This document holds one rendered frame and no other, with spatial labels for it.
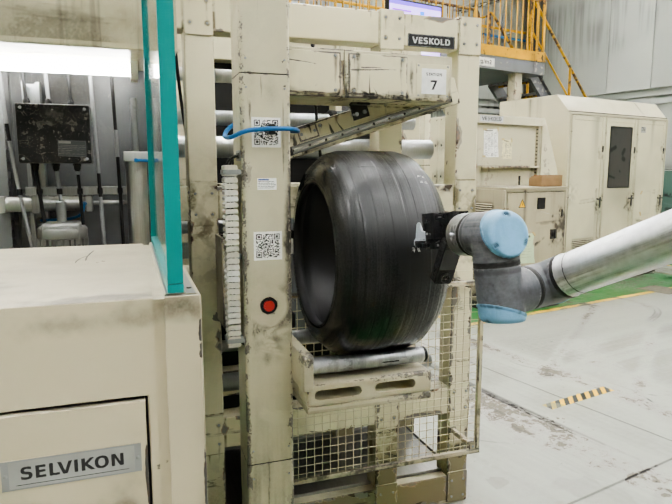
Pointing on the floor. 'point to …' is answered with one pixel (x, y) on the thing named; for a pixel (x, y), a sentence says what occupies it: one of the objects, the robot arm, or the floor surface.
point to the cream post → (277, 380)
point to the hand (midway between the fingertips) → (419, 244)
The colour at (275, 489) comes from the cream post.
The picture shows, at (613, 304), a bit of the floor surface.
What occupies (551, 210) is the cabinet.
